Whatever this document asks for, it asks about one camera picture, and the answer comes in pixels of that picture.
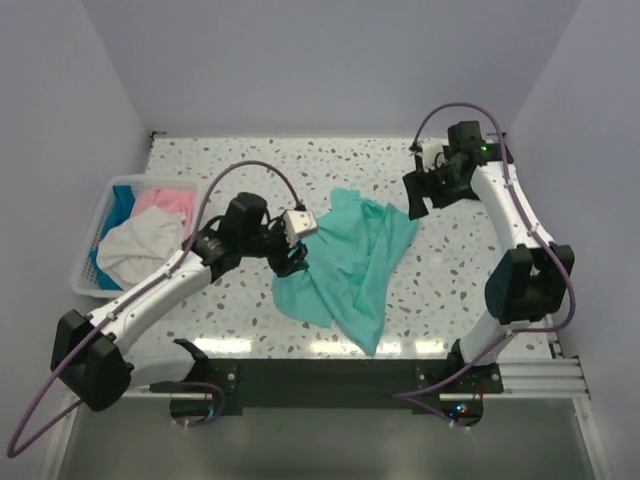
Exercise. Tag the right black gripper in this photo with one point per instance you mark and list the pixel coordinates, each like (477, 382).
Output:
(418, 182)

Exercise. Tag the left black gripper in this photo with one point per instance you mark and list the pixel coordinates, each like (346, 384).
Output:
(283, 266)

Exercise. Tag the teal green t-shirt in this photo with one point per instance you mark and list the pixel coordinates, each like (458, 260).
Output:
(350, 259)

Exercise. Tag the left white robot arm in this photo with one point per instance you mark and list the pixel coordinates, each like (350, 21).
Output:
(89, 351)

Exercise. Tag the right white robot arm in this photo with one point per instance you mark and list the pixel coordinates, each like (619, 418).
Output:
(530, 280)

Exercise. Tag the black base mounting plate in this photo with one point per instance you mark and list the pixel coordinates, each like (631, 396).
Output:
(218, 387)

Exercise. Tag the pink t-shirt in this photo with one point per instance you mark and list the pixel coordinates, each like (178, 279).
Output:
(175, 202)

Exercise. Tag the white t-shirt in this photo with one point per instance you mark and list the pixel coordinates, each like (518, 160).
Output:
(132, 251)

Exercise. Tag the blue t-shirt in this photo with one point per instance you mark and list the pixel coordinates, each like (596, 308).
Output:
(120, 211)

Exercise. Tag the white plastic laundry basket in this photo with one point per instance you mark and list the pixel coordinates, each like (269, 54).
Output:
(84, 278)

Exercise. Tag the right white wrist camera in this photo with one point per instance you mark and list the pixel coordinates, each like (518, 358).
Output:
(432, 155)

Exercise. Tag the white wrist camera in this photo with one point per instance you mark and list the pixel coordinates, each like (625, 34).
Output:
(298, 224)
(432, 155)

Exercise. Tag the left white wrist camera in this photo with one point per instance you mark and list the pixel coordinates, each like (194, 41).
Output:
(298, 224)

